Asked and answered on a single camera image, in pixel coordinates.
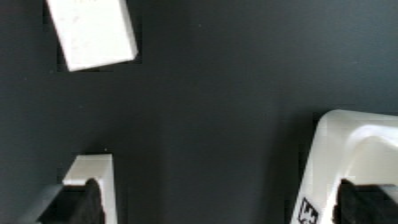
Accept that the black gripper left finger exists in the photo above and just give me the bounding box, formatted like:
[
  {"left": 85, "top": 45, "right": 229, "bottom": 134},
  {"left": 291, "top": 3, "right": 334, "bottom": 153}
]
[{"left": 18, "top": 180, "right": 105, "bottom": 224}]

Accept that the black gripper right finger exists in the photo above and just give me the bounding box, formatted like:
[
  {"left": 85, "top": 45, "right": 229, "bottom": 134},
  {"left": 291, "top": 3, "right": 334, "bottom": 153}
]
[{"left": 332, "top": 179, "right": 398, "bottom": 224}]

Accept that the white desk leg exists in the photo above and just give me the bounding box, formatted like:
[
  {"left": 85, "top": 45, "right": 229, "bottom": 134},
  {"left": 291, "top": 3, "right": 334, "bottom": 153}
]
[{"left": 62, "top": 154, "right": 117, "bottom": 224}]

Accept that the white desk tabletop tray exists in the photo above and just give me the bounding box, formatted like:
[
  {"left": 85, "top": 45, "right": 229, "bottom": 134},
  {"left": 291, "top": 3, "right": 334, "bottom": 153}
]
[{"left": 290, "top": 110, "right": 398, "bottom": 224}]

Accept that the white marker sheet with tags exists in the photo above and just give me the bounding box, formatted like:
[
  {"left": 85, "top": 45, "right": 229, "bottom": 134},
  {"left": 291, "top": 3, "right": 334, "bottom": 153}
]
[{"left": 46, "top": 0, "right": 139, "bottom": 72}]

